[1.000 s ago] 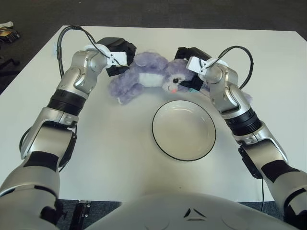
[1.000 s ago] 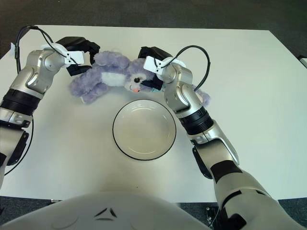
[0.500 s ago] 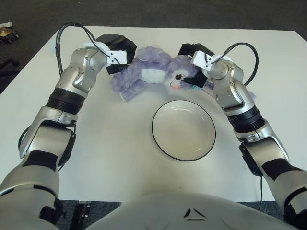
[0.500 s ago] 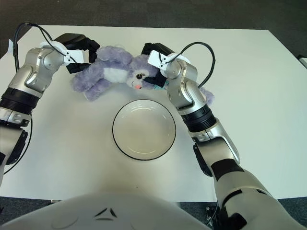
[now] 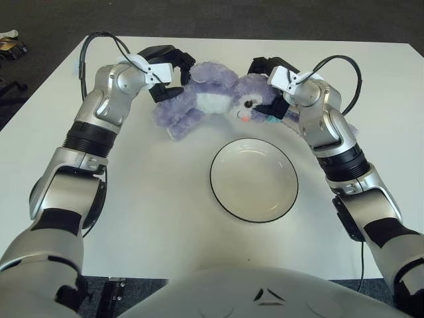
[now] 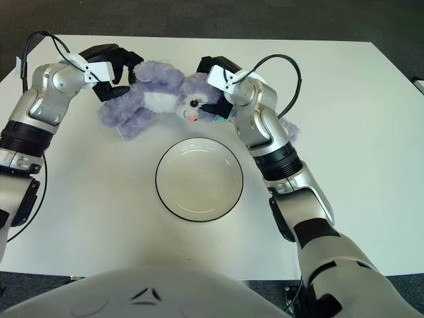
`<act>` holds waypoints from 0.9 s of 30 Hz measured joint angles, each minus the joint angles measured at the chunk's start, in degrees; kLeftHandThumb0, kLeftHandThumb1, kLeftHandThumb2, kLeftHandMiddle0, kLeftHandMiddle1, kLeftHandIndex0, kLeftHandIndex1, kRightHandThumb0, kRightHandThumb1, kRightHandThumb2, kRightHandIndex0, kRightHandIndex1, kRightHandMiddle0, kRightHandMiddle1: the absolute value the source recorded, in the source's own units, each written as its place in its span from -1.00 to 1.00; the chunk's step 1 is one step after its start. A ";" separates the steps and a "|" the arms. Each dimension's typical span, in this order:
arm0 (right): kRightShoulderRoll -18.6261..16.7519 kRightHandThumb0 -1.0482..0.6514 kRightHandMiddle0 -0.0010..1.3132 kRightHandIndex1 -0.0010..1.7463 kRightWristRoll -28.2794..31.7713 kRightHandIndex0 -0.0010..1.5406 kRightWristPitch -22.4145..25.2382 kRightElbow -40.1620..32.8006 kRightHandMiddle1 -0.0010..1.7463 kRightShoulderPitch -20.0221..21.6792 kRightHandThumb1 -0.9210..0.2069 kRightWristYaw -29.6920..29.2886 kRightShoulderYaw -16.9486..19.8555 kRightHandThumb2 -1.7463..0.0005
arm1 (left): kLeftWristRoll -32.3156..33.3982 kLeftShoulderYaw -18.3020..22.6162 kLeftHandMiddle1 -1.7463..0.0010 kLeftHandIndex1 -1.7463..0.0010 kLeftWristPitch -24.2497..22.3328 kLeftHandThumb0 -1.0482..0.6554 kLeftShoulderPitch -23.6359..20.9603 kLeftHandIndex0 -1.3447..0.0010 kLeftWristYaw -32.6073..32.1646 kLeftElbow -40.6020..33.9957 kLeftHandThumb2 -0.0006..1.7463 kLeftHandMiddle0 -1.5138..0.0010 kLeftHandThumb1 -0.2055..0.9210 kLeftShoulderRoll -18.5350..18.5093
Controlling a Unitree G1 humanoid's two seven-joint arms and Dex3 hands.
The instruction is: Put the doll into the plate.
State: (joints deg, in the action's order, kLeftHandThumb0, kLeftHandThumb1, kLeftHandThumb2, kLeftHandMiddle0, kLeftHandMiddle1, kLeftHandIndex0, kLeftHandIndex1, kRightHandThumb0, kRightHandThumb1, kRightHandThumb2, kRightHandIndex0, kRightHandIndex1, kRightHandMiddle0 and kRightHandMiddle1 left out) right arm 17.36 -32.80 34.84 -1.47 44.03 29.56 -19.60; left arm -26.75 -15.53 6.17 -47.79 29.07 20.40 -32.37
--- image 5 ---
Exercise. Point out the purple plush bunny doll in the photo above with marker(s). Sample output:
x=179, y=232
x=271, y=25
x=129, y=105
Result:
x=212, y=86

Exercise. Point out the black under-table bracket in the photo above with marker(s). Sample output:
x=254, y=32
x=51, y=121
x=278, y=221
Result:
x=112, y=298

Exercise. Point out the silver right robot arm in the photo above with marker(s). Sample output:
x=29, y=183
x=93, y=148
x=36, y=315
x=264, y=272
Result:
x=331, y=126

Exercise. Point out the grey robot torso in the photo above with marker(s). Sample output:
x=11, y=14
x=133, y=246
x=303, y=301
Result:
x=232, y=295

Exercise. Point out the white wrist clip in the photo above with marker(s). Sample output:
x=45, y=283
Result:
x=281, y=77
x=160, y=73

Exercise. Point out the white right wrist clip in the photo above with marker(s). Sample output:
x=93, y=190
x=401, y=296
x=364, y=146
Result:
x=281, y=77

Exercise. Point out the white crumpled object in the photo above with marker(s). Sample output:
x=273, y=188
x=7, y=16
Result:
x=8, y=33

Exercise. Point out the black yellow box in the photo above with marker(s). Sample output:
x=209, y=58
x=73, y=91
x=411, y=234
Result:
x=13, y=49

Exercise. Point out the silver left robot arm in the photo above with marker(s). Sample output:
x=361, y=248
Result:
x=99, y=109

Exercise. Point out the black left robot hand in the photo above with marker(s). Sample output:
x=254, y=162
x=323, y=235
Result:
x=159, y=53

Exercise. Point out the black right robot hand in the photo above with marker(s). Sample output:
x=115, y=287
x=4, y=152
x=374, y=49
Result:
x=265, y=64

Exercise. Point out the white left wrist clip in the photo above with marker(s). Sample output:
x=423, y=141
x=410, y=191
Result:
x=160, y=73

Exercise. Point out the black floor stand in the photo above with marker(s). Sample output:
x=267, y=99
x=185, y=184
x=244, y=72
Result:
x=13, y=87

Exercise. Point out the white plate with black rim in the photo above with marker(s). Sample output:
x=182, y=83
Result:
x=255, y=180

